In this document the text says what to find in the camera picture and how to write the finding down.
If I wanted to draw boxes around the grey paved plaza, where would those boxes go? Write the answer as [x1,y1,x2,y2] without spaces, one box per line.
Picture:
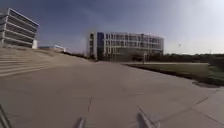
[0,60,224,128]

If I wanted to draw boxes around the grass lawn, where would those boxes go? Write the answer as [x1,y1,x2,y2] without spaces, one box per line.
[122,61,224,88]

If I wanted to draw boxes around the row of trees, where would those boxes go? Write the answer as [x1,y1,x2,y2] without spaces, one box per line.
[146,52,224,65]

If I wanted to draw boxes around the robot's own part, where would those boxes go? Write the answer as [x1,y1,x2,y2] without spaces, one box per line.
[75,117,87,128]
[138,112,161,128]

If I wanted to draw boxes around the wide concrete steps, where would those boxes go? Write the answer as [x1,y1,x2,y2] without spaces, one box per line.
[0,47,91,78]

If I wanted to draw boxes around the low white building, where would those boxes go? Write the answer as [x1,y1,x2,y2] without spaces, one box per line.
[38,44,67,54]

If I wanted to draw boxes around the glass-fronted building with blue panel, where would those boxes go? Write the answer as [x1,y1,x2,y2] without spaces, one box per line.
[87,31,165,62]

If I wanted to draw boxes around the building with striped floors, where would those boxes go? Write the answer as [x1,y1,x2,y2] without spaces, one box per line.
[0,7,40,50]

